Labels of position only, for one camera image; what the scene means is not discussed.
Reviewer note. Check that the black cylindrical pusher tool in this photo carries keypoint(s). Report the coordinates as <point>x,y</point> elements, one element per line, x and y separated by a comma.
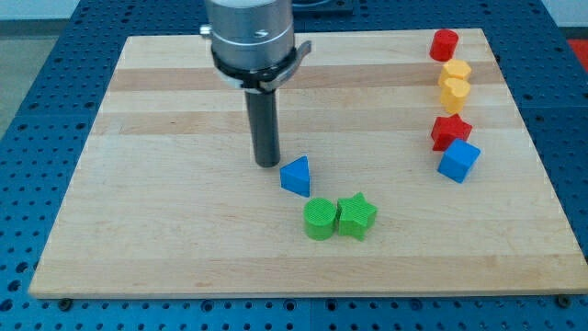
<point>262,116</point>

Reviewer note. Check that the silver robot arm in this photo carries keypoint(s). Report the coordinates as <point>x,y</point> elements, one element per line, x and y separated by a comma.
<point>253,49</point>

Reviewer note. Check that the blue cube block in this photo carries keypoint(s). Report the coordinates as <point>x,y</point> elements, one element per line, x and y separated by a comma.
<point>458,160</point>

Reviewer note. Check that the blue triangle block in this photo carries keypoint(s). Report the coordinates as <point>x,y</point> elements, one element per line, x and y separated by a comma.
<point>296,177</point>

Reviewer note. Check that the green cylinder block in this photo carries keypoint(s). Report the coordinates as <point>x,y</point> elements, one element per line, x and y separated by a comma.
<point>319,219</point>

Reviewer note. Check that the wooden board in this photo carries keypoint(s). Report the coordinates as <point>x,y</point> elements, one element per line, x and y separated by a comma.
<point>166,200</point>

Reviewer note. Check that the green star block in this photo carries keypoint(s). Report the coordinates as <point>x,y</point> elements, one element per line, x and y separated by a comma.
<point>355,216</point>

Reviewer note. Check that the red star block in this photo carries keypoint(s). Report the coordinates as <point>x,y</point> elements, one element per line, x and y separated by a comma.
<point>447,129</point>

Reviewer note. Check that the yellow heart block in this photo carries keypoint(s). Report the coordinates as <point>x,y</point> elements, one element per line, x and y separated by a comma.
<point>454,94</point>

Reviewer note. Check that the red cylinder block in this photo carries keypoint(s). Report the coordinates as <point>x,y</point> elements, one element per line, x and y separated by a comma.
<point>443,45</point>

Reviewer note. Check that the yellow hexagon block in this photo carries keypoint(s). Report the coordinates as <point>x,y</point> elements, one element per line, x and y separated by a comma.
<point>454,68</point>

